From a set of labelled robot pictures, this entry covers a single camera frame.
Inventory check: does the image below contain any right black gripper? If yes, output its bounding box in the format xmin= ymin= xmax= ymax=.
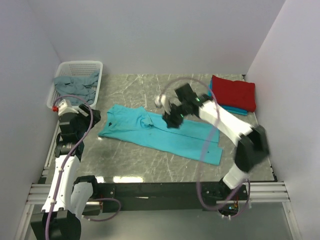
xmin=161 ymin=101 xmax=189 ymax=130

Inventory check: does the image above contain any light blue t-shirt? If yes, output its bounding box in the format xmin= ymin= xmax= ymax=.
xmin=98 ymin=104 xmax=213 ymax=161

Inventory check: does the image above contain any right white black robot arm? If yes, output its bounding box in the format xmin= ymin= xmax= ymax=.
xmin=155 ymin=83 xmax=270 ymax=200

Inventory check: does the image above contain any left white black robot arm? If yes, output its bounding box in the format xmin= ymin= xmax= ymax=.
xmin=30 ymin=99 xmax=101 ymax=240

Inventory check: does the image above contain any grey-blue crumpled t-shirt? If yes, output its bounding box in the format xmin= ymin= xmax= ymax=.
xmin=53 ymin=70 xmax=100 ymax=105

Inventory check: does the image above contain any white plastic laundry basket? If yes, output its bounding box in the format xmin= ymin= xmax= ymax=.
xmin=55 ymin=60 xmax=103 ymax=109

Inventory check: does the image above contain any folded teal t-shirt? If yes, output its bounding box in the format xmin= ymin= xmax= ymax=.
xmin=208 ymin=79 xmax=248 ymax=116

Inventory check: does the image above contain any folded red t-shirt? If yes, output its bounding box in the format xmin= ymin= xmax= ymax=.
xmin=211 ymin=75 xmax=257 ymax=113

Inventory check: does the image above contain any black base crossbar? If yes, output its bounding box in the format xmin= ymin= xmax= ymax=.
xmin=83 ymin=181 xmax=250 ymax=216

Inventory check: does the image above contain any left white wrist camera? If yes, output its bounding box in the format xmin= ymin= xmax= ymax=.
xmin=52 ymin=99 xmax=79 ymax=117

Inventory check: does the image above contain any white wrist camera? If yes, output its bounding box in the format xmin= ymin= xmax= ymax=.
xmin=154 ymin=94 xmax=171 ymax=114
xmin=52 ymin=99 xmax=79 ymax=117

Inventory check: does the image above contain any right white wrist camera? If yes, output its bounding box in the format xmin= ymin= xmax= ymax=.
xmin=154 ymin=94 xmax=171 ymax=114

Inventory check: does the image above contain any aluminium rail frame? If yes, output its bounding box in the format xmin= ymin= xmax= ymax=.
xmin=13 ymin=109 xmax=301 ymax=240

